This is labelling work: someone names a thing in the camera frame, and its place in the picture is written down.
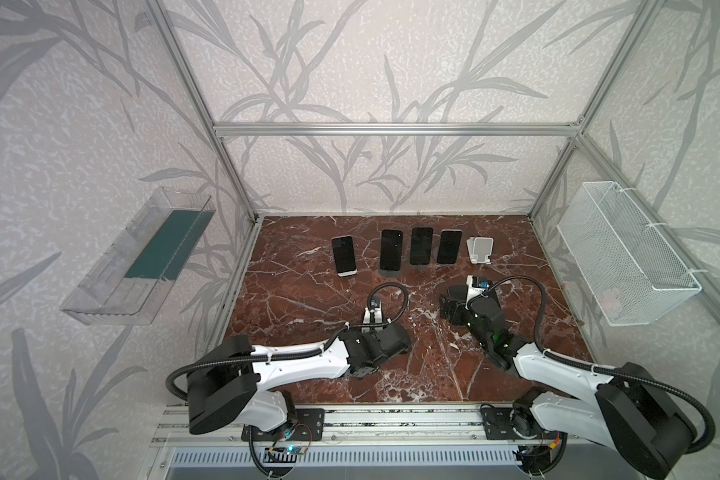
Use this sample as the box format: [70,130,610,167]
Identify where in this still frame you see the white folding phone stand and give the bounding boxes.
[466,237,494,265]

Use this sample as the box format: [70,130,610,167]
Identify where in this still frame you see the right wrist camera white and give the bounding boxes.
[466,275,493,300]

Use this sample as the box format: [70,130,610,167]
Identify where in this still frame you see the clear plastic wall bin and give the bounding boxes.
[61,187,216,326]

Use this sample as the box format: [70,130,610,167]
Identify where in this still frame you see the right black corrugated cable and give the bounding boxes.
[485,274,717,455]

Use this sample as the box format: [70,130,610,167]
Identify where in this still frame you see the silver-edged phone rear right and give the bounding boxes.
[436,230,462,265]

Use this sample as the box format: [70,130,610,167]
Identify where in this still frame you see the aluminium frame crossbar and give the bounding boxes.
[213,122,578,138]

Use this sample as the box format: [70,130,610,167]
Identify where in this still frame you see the black corrugated cable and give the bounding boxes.
[485,274,717,455]
[165,281,410,402]

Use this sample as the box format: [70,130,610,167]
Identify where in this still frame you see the green circuit board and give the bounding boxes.
[266,443,310,462]

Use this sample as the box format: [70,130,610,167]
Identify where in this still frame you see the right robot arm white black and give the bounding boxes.
[439,281,699,479]

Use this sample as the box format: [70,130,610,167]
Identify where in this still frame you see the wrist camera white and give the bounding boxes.
[361,300,386,333]
[466,275,493,300]

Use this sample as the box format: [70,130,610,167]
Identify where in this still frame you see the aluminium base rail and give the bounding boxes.
[149,403,655,448]

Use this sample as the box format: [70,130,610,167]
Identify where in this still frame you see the purple-edged phone far left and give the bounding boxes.
[331,236,357,273]

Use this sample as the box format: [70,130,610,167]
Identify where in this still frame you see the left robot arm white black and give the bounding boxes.
[166,323,412,435]

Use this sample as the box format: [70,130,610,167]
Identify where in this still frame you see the white wire mesh basket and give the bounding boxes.
[557,181,702,327]

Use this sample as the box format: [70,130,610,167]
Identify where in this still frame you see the black phone on grey stand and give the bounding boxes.
[379,229,403,272]

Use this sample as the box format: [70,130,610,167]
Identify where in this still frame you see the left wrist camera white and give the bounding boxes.
[361,300,386,333]

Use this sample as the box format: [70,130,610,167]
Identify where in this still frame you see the left black corrugated cable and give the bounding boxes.
[165,281,410,402]

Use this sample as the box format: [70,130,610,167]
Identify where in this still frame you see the black phone rear middle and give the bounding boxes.
[409,227,434,266]

